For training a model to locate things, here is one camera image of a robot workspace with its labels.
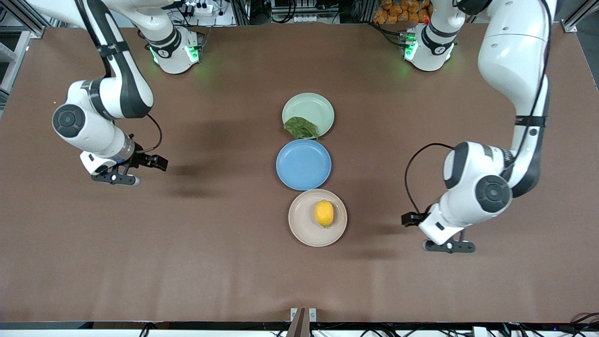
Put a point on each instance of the yellow lemon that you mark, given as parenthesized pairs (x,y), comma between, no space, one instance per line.
(324,213)

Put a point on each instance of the green lettuce leaf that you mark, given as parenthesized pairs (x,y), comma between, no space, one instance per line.
(300,127)

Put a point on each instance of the aluminium frame profile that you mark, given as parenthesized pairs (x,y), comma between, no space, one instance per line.
(572,23)
(18,61)

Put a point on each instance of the beige plate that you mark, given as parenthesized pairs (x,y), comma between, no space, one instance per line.
(302,224)

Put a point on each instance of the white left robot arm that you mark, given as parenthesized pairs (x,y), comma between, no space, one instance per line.
(510,56)

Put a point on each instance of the blue plate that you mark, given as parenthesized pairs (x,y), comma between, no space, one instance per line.
(303,164)

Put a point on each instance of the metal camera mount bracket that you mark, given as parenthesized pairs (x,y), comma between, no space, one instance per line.
(303,323)

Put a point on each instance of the white power strip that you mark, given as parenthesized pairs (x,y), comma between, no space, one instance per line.
(203,8)

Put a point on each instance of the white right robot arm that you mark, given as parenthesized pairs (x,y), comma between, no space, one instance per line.
(117,93)

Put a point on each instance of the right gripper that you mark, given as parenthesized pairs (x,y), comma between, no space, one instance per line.
(139,159)

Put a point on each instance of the pale green plate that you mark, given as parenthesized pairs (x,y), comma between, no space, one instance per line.
(311,106)

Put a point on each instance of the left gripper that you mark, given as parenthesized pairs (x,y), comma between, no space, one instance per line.
(414,218)

